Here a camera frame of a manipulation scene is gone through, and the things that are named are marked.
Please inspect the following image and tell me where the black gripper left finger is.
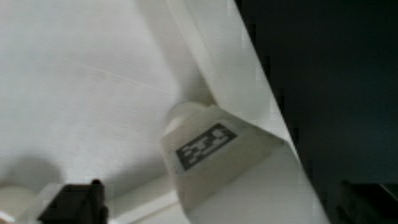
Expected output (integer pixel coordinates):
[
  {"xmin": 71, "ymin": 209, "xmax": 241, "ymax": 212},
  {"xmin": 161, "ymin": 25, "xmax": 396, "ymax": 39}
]
[{"xmin": 37, "ymin": 179, "xmax": 108, "ymax": 224}]

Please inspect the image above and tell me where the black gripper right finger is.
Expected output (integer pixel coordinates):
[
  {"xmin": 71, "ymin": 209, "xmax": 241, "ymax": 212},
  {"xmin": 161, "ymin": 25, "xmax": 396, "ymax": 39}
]
[{"xmin": 335, "ymin": 181, "xmax": 398, "ymax": 224}]

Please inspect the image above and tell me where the white table leg with tag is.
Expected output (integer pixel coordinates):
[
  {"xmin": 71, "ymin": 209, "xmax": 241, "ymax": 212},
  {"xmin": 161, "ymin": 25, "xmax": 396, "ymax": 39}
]
[{"xmin": 158, "ymin": 101, "xmax": 298, "ymax": 214}]

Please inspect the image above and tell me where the white square tabletop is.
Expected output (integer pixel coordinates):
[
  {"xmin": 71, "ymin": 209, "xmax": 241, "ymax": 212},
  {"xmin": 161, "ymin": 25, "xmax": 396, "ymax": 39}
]
[{"xmin": 0, "ymin": 0, "xmax": 330, "ymax": 224}]

